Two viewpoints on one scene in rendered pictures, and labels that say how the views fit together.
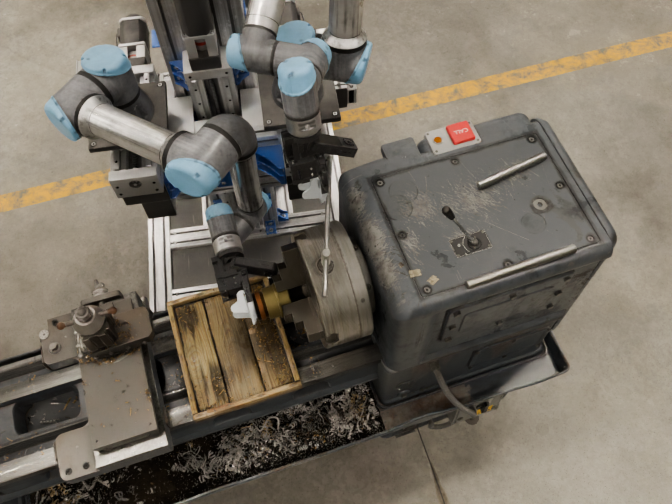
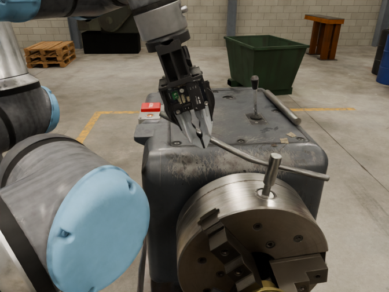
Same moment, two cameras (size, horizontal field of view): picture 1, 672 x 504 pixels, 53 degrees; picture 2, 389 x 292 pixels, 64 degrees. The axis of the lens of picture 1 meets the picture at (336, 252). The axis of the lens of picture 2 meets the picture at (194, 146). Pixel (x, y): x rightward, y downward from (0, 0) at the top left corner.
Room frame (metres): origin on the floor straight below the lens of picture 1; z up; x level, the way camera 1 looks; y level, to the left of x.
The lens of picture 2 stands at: (0.78, 0.55, 1.59)
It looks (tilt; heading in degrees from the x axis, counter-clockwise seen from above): 27 degrees down; 283
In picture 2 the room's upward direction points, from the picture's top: straight up
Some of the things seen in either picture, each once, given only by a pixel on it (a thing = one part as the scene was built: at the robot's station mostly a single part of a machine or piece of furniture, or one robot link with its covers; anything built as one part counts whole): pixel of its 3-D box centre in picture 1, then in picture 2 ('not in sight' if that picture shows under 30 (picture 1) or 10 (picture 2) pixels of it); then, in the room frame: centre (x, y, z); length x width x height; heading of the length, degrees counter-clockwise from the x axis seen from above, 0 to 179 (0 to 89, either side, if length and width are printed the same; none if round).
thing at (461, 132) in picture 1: (460, 133); (151, 108); (1.12, -0.34, 1.26); 0.06 x 0.06 x 0.02; 17
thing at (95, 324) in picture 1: (86, 318); not in sight; (0.67, 0.62, 1.13); 0.08 x 0.08 x 0.03
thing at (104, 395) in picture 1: (112, 366); not in sight; (0.61, 0.61, 0.95); 0.43 x 0.17 x 0.05; 17
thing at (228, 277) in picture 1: (232, 275); not in sight; (0.81, 0.27, 1.08); 0.12 x 0.09 x 0.08; 16
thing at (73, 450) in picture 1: (102, 382); not in sight; (0.59, 0.65, 0.90); 0.47 x 0.30 x 0.06; 17
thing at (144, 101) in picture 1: (122, 102); not in sight; (1.30, 0.59, 1.21); 0.15 x 0.15 x 0.10
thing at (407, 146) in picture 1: (401, 155); (150, 134); (1.07, -0.18, 1.24); 0.09 x 0.08 x 0.03; 107
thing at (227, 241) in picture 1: (228, 248); not in sight; (0.89, 0.29, 1.09); 0.08 x 0.05 x 0.08; 106
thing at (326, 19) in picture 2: not in sight; (319, 36); (-0.57, -8.94, 0.50); 1.61 x 0.44 x 1.00; 105
